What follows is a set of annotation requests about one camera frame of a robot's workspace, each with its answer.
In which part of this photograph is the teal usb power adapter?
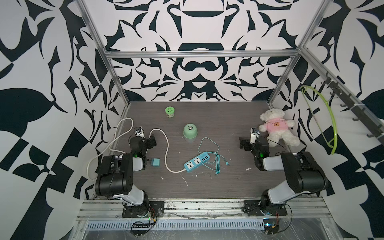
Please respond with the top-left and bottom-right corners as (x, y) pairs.
(151, 158), (160, 167)

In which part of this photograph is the teal usb charging cable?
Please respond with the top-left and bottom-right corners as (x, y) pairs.
(197, 137), (231, 176)

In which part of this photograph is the green cordless meat grinder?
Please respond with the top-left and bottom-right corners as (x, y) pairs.
(183, 124), (198, 143)

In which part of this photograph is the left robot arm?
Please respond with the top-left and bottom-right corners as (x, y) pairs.
(95, 136), (157, 218)

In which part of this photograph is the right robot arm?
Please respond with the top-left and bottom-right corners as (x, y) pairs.
(239, 138), (329, 217)

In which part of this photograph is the white teddy bear pink shirt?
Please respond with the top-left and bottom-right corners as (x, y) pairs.
(259, 109), (300, 148)

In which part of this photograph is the small green lid jar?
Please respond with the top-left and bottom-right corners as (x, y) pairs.
(165, 106), (175, 118)

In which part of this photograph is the teal power strip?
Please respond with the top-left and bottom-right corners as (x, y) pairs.
(184, 152), (210, 172)

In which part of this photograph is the green toy bow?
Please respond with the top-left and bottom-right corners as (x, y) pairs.
(299, 85), (339, 155)

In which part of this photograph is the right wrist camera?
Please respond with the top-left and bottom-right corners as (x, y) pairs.
(250, 128), (260, 144)

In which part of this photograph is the white power strip cord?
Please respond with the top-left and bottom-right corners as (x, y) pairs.
(86, 117), (187, 181)

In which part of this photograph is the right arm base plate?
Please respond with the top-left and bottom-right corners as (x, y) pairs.
(242, 199), (288, 217)

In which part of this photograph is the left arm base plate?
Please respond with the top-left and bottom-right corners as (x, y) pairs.
(122, 201), (165, 219)

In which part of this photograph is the black wall hook rack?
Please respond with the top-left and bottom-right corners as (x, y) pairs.
(322, 72), (384, 145)

